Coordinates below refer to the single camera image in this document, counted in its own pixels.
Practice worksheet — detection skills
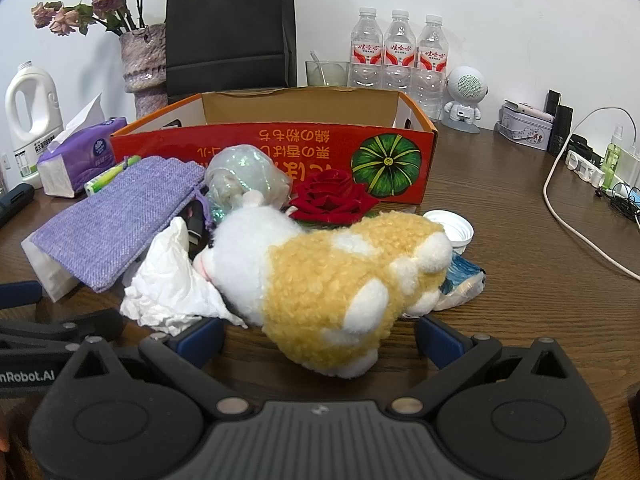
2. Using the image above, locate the white cable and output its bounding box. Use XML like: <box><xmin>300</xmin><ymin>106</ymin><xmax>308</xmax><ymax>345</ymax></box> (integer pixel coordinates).
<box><xmin>542</xmin><ymin>106</ymin><xmax>640</xmax><ymax>282</ymax></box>

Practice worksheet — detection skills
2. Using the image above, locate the red fabric rose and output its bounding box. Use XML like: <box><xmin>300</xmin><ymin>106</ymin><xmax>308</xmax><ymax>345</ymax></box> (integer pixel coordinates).
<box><xmin>287</xmin><ymin>169</ymin><xmax>381</xmax><ymax>223</ymax></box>

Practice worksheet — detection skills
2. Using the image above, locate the white ribbed lid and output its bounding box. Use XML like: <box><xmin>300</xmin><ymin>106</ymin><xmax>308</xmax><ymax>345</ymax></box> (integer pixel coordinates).
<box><xmin>422</xmin><ymin>209</ymin><xmax>475</xmax><ymax>255</ymax></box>

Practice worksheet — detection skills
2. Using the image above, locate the iridescent plastic ball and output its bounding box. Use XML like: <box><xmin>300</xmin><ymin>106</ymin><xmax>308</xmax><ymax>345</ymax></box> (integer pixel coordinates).
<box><xmin>204</xmin><ymin>144</ymin><xmax>296</xmax><ymax>221</ymax></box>

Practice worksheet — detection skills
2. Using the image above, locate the dark blue case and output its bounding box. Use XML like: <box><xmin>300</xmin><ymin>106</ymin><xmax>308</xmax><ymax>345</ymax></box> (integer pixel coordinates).
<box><xmin>0</xmin><ymin>183</ymin><xmax>36</xmax><ymax>228</ymax></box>

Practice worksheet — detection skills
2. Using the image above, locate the white power strip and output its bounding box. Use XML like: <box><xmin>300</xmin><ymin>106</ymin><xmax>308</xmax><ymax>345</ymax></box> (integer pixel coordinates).
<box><xmin>565</xmin><ymin>132</ymin><xmax>606</xmax><ymax>186</ymax></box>

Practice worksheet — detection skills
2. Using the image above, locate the glass cup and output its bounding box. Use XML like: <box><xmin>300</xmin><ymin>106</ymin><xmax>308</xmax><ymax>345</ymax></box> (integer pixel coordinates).
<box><xmin>305</xmin><ymin>60</ymin><xmax>351</xmax><ymax>88</ymax></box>

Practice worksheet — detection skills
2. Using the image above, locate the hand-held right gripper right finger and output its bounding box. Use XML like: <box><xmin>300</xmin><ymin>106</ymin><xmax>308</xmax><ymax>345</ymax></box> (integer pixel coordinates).
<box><xmin>385</xmin><ymin>314</ymin><xmax>576</xmax><ymax>417</ymax></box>

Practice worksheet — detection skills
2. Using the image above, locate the purple tissue box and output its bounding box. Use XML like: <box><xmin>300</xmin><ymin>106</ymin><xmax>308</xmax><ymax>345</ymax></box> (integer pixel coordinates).
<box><xmin>36</xmin><ymin>92</ymin><xmax>128</xmax><ymax>198</ymax></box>

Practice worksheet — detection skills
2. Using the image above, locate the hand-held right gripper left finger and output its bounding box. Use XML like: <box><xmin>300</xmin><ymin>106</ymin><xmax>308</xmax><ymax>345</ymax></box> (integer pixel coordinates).
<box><xmin>65</xmin><ymin>316</ymin><xmax>253</xmax><ymax>417</ymax></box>

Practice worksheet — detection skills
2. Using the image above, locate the tall black box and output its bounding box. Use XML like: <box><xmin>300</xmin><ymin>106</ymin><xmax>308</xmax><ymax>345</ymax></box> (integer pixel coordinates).
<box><xmin>546</xmin><ymin>104</ymin><xmax>574</xmax><ymax>157</ymax></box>

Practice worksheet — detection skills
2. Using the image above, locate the black paper bag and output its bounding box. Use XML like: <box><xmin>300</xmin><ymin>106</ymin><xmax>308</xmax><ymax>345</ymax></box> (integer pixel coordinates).
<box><xmin>165</xmin><ymin>0</ymin><xmax>298</xmax><ymax>106</ymax></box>

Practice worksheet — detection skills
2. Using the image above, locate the purple linen pouch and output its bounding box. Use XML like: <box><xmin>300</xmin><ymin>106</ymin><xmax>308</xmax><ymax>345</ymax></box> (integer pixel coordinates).
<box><xmin>31</xmin><ymin>156</ymin><xmax>207</xmax><ymax>295</ymax></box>

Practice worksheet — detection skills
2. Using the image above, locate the white charger box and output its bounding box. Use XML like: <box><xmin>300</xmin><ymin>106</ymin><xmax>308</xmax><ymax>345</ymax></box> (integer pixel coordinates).
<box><xmin>617</xmin><ymin>147</ymin><xmax>640</xmax><ymax>188</ymax></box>

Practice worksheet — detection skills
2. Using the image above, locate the green spray bottle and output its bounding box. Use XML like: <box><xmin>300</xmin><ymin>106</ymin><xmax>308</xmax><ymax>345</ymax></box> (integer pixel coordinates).
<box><xmin>602</xmin><ymin>125</ymin><xmax>626</xmax><ymax>191</ymax></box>

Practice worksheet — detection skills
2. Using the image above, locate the blue small gadget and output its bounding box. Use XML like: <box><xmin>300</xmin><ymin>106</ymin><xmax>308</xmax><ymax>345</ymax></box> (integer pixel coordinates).
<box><xmin>612</xmin><ymin>182</ymin><xmax>640</xmax><ymax>206</ymax></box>

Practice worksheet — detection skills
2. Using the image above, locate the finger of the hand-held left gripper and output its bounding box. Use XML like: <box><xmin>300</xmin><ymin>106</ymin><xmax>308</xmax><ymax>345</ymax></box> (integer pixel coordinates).
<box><xmin>0</xmin><ymin>280</ymin><xmax>44</xmax><ymax>309</ymax></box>
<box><xmin>0</xmin><ymin>309</ymin><xmax>125</xmax><ymax>350</ymax></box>

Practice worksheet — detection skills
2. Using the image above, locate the blue patterned snack packet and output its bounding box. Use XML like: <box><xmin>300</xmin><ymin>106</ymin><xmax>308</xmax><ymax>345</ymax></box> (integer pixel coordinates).
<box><xmin>400</xmin><ymin>252</ymin><xmax>488</xmax><ymax>318</ymax></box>

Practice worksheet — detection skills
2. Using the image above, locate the white tissue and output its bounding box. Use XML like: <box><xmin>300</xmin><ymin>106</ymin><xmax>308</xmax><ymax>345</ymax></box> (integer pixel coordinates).
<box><xmin>120</xmin><ymin>216</ymin><xmax>248</xmax><ymax>337</ymax></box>

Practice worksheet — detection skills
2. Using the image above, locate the green white tissue packet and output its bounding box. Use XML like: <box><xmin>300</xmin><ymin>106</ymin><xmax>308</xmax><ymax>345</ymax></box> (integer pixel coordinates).
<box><xmin>84</xmin><ymin>156</ymin><xmax>143</xmax><ymax>197</ymax></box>

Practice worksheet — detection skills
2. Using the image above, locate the grey tin box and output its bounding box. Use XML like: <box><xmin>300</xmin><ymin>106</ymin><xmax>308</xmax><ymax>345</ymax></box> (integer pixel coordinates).
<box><xmin>495</xmin><ymin>105</ymin><xmax>553</xmax><ymax>152</ymax></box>

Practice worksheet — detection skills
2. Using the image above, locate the white detergent jug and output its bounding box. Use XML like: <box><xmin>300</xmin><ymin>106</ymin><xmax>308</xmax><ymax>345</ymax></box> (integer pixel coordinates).
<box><xmin>5</xmin><ymin>60</ymin><xmax>65</xmax><ymax>191</ymax></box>

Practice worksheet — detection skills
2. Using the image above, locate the black earphone cable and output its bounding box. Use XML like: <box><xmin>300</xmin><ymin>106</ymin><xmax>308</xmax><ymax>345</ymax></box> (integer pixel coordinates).
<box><xmin>592</xmin><ymin>185</ymin><xmax>640</xmax><ymax>221</ymax></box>

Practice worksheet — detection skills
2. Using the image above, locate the pink white small device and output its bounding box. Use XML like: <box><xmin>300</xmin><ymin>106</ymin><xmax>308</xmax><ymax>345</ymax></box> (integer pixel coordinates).
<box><xmin>504</xmin><ymin>100</ymin><xmax>556</xmax><ymax>123</ymax></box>

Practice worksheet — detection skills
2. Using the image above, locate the mottled purple vase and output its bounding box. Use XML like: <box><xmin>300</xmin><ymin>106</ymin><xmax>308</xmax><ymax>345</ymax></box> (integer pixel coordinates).
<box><xmin>119</xmin><ymin>22</ymin><xmax>168</xmax><ymax>121</ymax></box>

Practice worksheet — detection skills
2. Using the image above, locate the clear water bottle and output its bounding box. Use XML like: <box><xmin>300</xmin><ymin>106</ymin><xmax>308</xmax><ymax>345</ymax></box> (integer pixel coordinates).
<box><xmin>414</xmin><ymin>14</ymin><xmax>449</xmax><ymax>121</ymax></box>
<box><xmin>382</xmin><ymin>8</ymin><xmax>417</xmax><ymax>96</ymax></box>
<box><xmin>347</xmin><ymin>6</ymin><xmax>385</xmax><ymax>92</ymax></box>

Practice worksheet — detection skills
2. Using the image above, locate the yellow white plush toy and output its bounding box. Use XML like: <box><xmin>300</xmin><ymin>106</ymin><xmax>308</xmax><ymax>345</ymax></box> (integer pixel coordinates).
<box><xmin>192</xmin><ymin>191</ymin><xmax>453</xmax><ymax>380</ymax></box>

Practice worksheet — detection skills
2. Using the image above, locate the white robot speaker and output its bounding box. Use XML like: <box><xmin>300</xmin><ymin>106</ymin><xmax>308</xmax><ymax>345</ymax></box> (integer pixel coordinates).
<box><xmin>440</xmin><ymin>65</ymin><xmax>490</xmax><ymax>133</ymax></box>

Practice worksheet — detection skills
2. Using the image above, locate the orange cardboard box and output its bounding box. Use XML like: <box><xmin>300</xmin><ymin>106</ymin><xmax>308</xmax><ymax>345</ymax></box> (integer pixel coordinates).
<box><xmin>109</xmin><ymin>86</ymin><xmax>440</xmax><ymax>207</ymax></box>

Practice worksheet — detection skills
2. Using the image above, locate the clear plastic spoon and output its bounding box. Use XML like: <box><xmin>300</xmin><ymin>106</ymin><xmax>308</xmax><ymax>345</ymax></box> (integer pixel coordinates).
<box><xmin>310</xmin><ymin>50</ymin><xmax>332</xmax><ymax>86</ymax></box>

